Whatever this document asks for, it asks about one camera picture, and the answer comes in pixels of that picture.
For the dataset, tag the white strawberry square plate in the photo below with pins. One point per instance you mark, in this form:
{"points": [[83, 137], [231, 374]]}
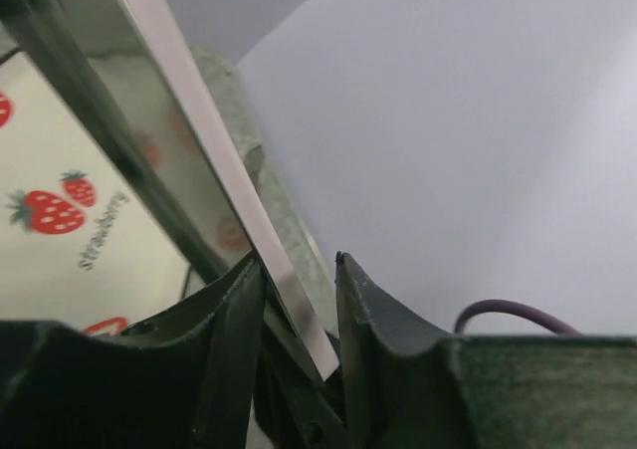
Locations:
{"points": [[77, 245]]}

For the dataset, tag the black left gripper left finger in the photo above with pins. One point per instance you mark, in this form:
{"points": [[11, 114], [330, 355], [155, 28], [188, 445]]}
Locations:
{"points": [[181, 379]]}

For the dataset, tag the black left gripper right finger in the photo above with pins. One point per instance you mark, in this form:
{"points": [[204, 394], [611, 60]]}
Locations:
{"points": [[409, 384]]}

